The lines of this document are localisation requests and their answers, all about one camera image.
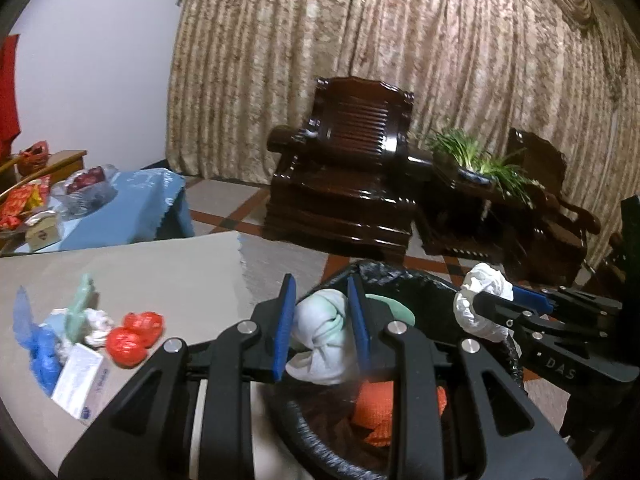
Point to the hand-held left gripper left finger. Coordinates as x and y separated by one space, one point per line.
284 332

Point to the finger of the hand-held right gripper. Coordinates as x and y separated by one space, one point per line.
495 307
532 300

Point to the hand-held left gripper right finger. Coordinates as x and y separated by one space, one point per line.
358 320

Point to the white tissue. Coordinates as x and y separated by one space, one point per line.
482 275
97 325

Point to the white and green cloth wad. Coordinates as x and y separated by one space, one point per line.
320 332

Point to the black bag-lined trash bin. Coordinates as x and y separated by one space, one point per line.
430 290

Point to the blue plastic bag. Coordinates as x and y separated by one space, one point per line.
42 360

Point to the dark wooden side table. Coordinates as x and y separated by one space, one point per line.
450 220

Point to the orange wrapper in bin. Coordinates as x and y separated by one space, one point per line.
375 420

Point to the grey tablecloth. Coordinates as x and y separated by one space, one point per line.
165 280

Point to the red crumpled wrapper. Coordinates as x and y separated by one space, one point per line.
145 325
125 347

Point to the dark wooden armchair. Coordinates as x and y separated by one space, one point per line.
350 125
542 160

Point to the green potted plant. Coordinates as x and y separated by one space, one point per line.
465 147

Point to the blue tablecloth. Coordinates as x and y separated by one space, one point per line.
130 210

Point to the pale green plastic wrapper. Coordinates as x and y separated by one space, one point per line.
80 305

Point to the white cardboard box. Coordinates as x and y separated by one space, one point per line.
80 377

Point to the clear bag with red item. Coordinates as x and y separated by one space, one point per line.
85 185

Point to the beige small box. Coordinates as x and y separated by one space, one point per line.
42 232

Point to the beige patterned curtain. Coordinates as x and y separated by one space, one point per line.
450 35

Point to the light wooden chair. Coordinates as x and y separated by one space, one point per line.
65 160

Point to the red snack packets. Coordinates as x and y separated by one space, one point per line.
15 210

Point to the red plastic bag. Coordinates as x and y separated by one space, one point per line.
36 152

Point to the red cloth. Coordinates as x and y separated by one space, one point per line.
7 90

